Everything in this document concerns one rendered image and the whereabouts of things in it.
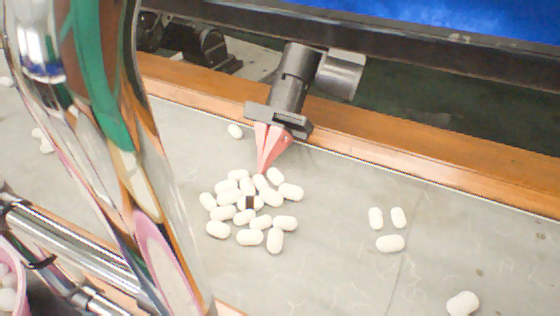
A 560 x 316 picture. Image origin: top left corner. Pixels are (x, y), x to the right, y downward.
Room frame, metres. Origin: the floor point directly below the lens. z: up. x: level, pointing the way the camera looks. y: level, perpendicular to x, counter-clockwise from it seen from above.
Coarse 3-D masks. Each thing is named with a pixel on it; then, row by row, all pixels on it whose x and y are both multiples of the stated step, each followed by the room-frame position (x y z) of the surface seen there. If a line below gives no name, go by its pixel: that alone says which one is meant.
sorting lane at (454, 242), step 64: (0, 64) 0.72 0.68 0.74; (0, 128) 0.48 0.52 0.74; (192, 128) 0.48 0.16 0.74; (64, 192) 0.32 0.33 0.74; (192, 192) 0.32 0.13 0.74; (256, 192) 0.32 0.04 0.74; (320, 192) 0.32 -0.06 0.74; (384, 192) 0.32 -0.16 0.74; (448, 192) 0.32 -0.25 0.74; (256, 256) 0.21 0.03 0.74; (320, 256) 0.21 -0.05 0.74; (384, 256) 0.21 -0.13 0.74; (448, 256) 0.21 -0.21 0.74; (512, 256) 0.21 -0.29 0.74
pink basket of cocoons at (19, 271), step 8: (0, 240) 0.22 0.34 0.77; (0, 248) 0.21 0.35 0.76; (8, 248) 0.21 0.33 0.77; (0, 256) 0.21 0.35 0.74; (8, 256) 0.21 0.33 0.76; (16, 256) 0.20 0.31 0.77; (8, 264) 0.20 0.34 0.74; (16, 264) 0.19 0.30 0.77; (16, 272) 0.19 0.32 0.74; (24, 272) 0.18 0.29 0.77; (24, 280) 0.17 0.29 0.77; (24, 288) 0.16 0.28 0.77; (24, 296) 0.15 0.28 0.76; (16, 304) 0.14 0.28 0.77; (24, 304) 0.15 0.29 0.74; (16, 312) 0.13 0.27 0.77; (24, 312) 0.15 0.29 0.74
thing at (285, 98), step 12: (276, 84) 0.43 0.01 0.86; (288, 84) 0.42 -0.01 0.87; (300, 84) 0.43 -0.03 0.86; (276, 96) 0.41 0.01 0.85; (288, 96) 0.41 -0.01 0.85; (300, 96) 0.42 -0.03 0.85; (264, 108) 0.40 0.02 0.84; (276, 108) 0.39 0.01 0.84; (288, 108) 0.40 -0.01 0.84; (300, 108) 0.41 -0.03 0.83; (288, 120) 0.38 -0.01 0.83; (300, 120) 0.38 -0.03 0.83
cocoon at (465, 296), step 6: (462, 294) 0.16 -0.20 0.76; (468, 294) 0.16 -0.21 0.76; (450, 300) 0.15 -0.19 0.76; (456, 300) 0.15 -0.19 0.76; (462, 300) 0.15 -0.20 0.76; (468, 300) 0.15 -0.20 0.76; (474, 300) 0.15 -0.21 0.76; (450, 306) 0.15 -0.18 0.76; (456, 306) 0.14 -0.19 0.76; (462, 306) 0.14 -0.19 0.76; (468, 306) 0.14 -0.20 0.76; (474, 306) 0.15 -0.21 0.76; (450, 312) 0.14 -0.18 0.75; (456, 312) 0.14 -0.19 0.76; (462, 312) 0.14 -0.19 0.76; (468, 312) 0.14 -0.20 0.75
